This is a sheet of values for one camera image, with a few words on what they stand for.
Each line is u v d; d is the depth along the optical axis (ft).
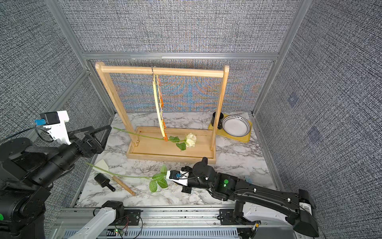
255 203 1.55
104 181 2.73
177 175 1.70
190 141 2.57
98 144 1.32
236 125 3.61
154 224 2.40
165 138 2.34
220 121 4.63
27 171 1.00
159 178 2.00
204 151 3.45
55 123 1.20
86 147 1.29
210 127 3.66
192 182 1.85
